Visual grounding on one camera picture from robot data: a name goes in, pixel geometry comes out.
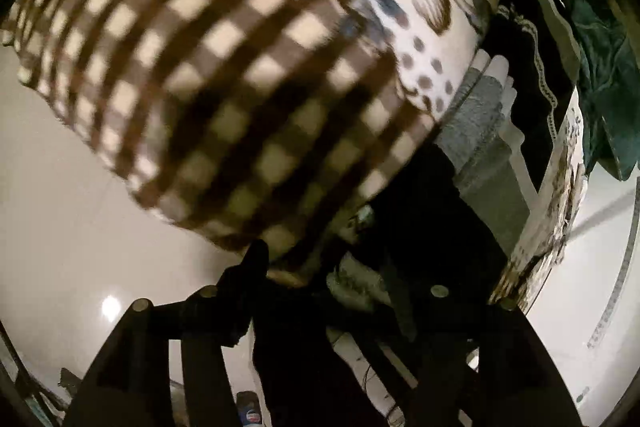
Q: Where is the grey knitted cloth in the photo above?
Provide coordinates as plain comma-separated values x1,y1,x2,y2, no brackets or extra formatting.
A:
436,69,532,255

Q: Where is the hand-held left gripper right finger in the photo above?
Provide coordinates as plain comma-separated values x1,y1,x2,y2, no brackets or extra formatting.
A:
404,284,584,427

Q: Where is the black garment with white trim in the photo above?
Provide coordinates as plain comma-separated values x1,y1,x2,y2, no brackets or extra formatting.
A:
479,0,577,194

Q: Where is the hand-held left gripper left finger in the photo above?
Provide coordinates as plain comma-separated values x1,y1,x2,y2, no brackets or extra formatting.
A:
62,240,271,427

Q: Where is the white green patterned cloth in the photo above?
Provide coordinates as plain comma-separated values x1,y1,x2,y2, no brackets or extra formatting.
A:
324,205,393,314

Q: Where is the brown checked blanket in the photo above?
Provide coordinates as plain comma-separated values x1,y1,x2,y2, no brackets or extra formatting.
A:
1,0,441,288

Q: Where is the dark green blanket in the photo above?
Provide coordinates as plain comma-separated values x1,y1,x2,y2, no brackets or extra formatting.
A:
559,0,640,182

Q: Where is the black cloth garment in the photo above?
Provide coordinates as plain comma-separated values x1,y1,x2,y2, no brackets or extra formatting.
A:
250,141,507,427

